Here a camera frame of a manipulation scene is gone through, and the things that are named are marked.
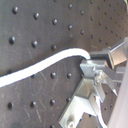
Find white cable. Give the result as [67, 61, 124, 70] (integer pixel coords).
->
[0, 47, 109, 128]

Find black perforated breadboard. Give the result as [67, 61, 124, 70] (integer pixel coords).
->
[0, 0, 128, 128]

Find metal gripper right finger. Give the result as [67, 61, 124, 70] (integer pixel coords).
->
[80, 37, 128, 94]

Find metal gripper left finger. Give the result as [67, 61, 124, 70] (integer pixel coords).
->
[59, 78, 99, 128]

